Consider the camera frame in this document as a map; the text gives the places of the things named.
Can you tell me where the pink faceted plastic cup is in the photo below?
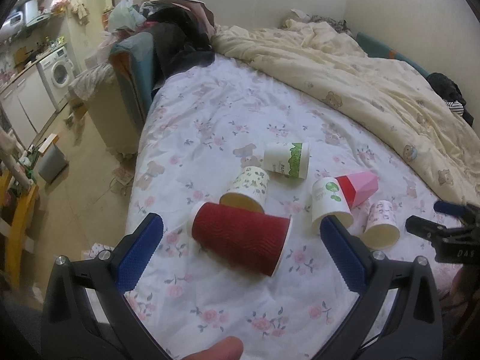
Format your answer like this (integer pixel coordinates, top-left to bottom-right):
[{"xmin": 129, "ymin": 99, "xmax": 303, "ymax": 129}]
[{"xmin": 335, "ymin": 172, "xmax": 378, "ymax": 209}]

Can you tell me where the pink patterned paper cup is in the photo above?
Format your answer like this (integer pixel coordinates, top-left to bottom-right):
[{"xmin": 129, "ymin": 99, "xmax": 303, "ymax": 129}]
[{"xmin": 360, "ymin": 200, "xmax": 400, "ymax": 250}]

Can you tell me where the white green-leaf paper cup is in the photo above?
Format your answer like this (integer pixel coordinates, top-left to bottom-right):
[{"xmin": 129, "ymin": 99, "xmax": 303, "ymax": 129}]
[{"xmin": 312, "ymin": 177, "xmax": 354, "ymax": 229}]

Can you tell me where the red corrugated paper cup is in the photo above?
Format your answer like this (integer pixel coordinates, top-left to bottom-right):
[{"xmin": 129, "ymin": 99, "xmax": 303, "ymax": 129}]
[{"xmin": 188, "ymin": 202, "xmax": 292, "ymax": 277}]

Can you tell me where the green grass paper cup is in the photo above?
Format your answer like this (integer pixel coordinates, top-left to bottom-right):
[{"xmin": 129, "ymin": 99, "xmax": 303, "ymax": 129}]
[{"xmin": 263, "ymin": 142, "xmax": 310, "ymax": 179}]

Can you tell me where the leopard print paper cup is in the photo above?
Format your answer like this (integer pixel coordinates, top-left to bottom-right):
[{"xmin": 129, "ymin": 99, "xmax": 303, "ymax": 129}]
[{"xmin": 220, "ymin": 166, "xmax": 269, "ymax": 213}]

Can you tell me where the right hand thumb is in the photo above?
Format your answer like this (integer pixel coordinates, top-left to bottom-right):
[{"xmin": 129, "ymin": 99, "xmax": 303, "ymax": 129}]
[{"xmin": 440, "ymin": 265, "xmax": 479, "ymax": 332}]

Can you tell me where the left hand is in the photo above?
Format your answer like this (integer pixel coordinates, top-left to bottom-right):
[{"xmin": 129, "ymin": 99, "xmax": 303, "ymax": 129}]
[{"xmin": 184, "ymin": 336, "xmax": 244, "ymax": 360}]

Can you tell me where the cream bear print duvet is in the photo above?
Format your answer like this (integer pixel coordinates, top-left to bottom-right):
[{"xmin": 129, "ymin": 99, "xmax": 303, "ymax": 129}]
[{"xmin": 211, "ymin": 19, "xmax": 479, "ymax": 203}]

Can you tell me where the black clothing at headboard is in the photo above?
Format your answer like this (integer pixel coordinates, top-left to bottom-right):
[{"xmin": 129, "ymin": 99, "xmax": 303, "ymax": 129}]
[{"xmin": 426, "ymin": 72, "xmax": 474, "ymax": 127}]

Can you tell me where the yellow wooden chair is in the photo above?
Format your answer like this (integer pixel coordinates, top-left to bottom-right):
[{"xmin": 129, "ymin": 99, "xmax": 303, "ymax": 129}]
[{"xmin": 1, "ymin": 184, "xmax": 38, "ymax": 289}]

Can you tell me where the grey trash bin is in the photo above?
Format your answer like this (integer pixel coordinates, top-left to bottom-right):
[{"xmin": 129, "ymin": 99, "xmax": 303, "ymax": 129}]
[{"xmin": 37, "ymin": 145, "xmax": 68, "ymax": 184}]

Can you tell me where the floral white bed sheet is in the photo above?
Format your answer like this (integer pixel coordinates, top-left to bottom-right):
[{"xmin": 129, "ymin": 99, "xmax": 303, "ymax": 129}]
[{"xmin": 126, "ymin": 57, "xmax": 456, "ymax": 359}]

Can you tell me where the teal headboard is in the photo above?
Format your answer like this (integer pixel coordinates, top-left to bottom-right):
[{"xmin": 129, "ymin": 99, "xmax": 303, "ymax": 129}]
[{"xmin": 355, "ymin": 32, "xmax": 429, "ymax": 78}]

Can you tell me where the white kitchen cabinet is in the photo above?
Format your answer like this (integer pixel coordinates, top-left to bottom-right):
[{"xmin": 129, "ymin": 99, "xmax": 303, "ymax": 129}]
[{"xmin": 1, "ymin": 66, "xmax": 56, "ymax": 148}]

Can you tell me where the teal bed footboard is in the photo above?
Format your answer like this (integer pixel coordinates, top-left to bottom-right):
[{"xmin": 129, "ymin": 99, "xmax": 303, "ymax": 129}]
[{"xmin": 109, "ymin": 32, "xmax": 155, "ymax": 132}]

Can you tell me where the white washing machine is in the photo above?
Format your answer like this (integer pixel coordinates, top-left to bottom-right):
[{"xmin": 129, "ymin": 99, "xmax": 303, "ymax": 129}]
[{"xmin": 37, "ymin": 46, "xmax": 75, "ymax": 112}]

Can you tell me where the dark clothes pile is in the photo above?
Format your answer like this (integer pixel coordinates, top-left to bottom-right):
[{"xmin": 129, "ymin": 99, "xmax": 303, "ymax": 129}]
[{"xmin": 140, "ymin": 0, "xmax": 216, "ymax": 87}]

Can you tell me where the white plastic bag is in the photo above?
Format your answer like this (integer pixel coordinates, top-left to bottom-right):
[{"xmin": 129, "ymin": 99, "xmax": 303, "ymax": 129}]
[{"xmin": 107, "ymin": 0, "xmax": 146, "ymax": 33}]

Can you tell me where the white range hood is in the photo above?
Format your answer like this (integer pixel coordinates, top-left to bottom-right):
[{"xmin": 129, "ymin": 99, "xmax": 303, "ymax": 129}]
[{"xmin": 1, "ymin": 0, "xmax": 51, "ymax": 37}]

